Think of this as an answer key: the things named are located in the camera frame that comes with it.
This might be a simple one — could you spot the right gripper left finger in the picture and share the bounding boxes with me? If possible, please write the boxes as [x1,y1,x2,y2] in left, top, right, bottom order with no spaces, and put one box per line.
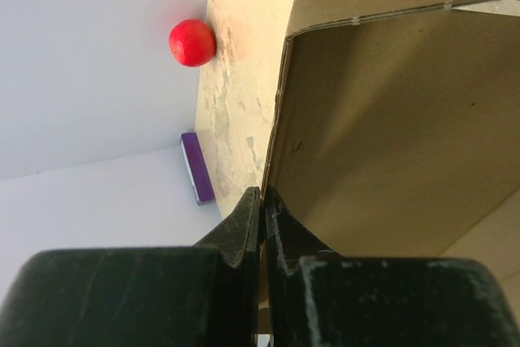
[1,188,260,346]

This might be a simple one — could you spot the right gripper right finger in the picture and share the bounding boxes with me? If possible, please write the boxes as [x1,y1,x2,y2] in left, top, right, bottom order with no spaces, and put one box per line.
[264,188,519,346]

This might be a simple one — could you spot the brown cardboard box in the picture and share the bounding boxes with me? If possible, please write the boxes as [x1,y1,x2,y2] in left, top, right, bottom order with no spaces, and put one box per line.
[259,0,520,347]

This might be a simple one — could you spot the purple rectangular box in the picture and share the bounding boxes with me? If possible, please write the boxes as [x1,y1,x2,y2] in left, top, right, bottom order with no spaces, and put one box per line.
[180,132,215,205]

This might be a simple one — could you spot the red apple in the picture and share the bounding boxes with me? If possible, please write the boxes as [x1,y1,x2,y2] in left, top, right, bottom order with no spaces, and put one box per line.
[168,19,217,67]

